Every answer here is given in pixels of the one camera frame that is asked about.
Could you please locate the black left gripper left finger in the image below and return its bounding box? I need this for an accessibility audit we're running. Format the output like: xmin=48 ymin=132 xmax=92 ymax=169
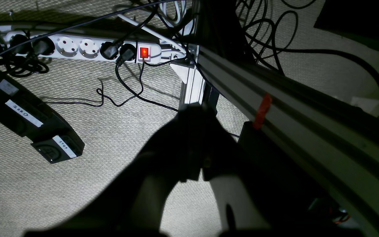
xmin=25 ymin=103 xmax=206 ymax=237

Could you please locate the black labelled foot pedal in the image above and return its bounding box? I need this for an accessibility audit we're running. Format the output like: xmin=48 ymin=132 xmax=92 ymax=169
xmin=0 ymin=75 xmax=85 ymax=164

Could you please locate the black cable on floor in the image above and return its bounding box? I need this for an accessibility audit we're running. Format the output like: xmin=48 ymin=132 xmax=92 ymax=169
xmin=41 ymin=61 xmax=180 ymax=112

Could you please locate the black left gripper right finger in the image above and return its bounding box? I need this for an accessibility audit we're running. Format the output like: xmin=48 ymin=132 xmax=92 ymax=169
xmin=201 ymin=105 xmax=364 ymax=237

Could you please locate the white power strip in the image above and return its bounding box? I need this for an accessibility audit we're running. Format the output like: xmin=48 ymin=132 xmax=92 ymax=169
xmin=4 ymin=31 xmax=190 ymax=65

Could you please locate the aluminium frame rail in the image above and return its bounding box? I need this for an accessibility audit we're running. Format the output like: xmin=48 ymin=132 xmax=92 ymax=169
xmin=185 ymin=45 xmax=379 ymax=236

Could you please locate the red clamp on rail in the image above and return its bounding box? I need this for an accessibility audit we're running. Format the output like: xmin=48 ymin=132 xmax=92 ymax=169
xmin=252 ymin=93 xmax=272 ymax=130

